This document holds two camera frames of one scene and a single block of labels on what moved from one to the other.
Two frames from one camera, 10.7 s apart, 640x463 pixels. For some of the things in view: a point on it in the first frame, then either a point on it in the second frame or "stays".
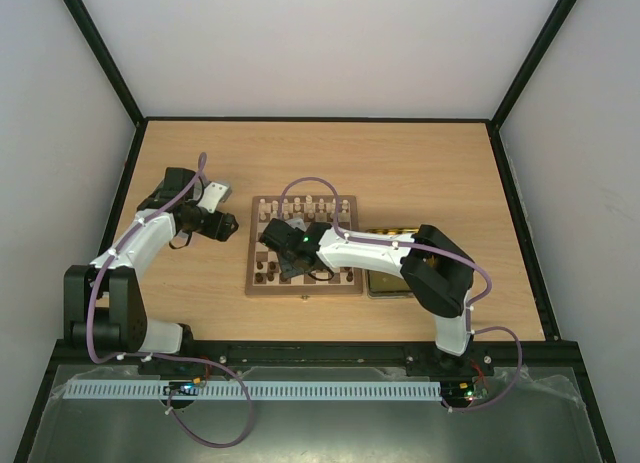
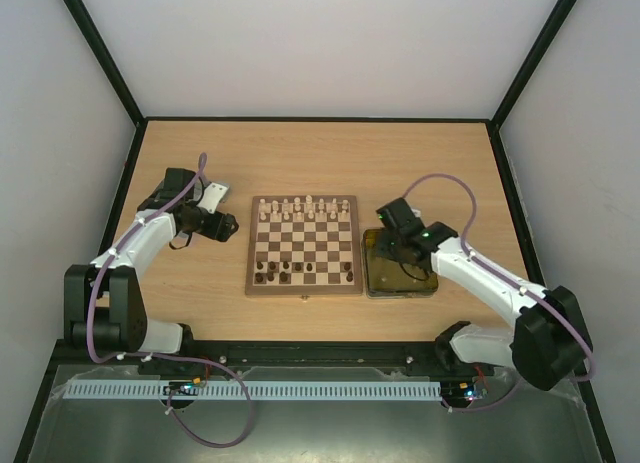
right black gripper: (291, 256) -> (392, 248)
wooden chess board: (265, 274) stays
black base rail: (500, 353) stays
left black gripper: (219, 230) stays
